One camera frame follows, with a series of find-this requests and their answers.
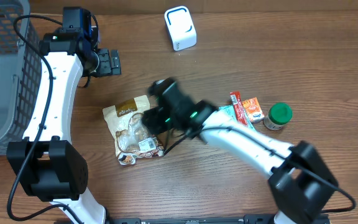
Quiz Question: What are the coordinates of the brown clear snack bag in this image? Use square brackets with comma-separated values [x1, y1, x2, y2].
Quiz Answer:
[103, 95, 164, 166]

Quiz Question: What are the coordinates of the teal snack packet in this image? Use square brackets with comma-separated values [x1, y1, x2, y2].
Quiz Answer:
[219, 105, 256, 131]

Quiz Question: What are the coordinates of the red snack stick packet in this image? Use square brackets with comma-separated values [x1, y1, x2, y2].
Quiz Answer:
[230, 91, 248, 126]

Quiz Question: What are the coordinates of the orange small carton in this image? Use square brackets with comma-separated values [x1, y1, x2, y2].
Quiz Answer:
[242, 97, 265, 123]

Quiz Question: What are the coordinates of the green lid jar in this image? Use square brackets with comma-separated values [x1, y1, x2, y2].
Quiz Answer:
[263, 102, 293, 131]

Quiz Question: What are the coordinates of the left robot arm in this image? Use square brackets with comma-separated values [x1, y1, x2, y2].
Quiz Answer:
[6, 7, 121, 223]

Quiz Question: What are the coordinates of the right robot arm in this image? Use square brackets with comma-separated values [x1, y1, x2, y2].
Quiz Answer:
[142, 78, 338, 223]

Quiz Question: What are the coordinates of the white barcode scanner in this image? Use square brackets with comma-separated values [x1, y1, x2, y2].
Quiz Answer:
[164, 6, 197, 51]

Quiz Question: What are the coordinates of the grey plastic mesh basket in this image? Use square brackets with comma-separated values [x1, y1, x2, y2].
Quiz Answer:
[0, 0, 42, 156]

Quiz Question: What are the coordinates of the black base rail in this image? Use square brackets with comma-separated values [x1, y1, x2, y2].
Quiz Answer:
[106, 213, 331, 224]

